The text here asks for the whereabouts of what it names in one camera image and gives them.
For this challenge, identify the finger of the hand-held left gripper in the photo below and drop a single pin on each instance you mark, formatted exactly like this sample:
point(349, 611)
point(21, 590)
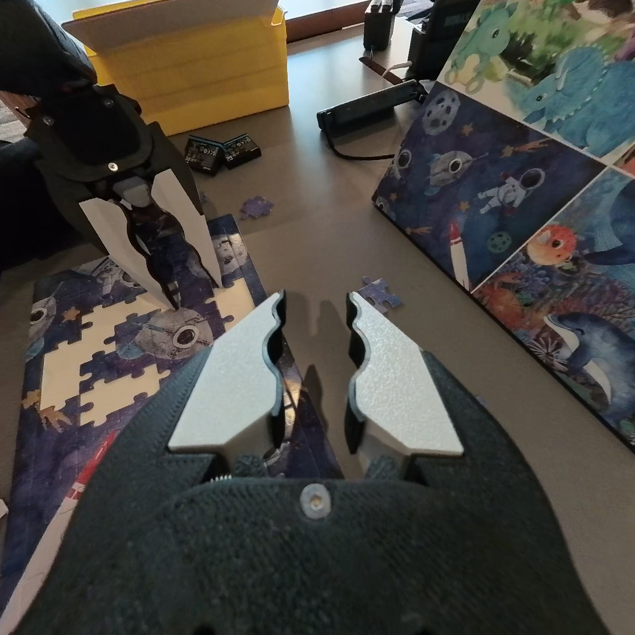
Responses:
point(186, 213)
point(111, 228)

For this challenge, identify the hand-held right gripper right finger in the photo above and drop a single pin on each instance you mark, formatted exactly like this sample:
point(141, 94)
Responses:
point(402, 397)

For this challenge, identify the yellow cardboard box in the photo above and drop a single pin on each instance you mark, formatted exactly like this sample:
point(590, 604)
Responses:
point(198, 74)

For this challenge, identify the white table with wooden edge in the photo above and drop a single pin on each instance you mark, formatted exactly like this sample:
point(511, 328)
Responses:
point(322, 20)

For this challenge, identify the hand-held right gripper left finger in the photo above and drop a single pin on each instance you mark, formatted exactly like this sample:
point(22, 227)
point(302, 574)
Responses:
point(233, 392)

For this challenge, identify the purple puzzle piece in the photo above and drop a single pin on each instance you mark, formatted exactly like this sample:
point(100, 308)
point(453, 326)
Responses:
point(257, 207)

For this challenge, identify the flat black charger device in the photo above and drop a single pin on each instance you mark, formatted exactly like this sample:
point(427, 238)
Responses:
point(367, 104)

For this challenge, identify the space jigsaw puzzle board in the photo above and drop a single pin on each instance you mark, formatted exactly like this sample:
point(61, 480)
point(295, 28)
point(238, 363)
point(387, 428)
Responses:
point(149, 342)

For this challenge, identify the small black charger box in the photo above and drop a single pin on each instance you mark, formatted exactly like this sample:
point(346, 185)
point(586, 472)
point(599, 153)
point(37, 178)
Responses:
point(379, 25)

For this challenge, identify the pale lavender puzzle piece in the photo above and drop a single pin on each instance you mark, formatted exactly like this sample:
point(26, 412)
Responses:
point(382, 295)

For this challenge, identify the black camera battery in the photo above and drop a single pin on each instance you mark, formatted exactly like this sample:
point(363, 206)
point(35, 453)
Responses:
point(242, 151)
point(203, 154)

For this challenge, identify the black device box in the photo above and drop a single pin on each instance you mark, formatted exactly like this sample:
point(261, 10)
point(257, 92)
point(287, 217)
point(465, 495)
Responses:
point(436, 34)

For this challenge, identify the illustrated puzzle box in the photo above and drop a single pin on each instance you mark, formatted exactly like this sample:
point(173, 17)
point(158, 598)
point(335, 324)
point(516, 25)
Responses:
point(496, 173)

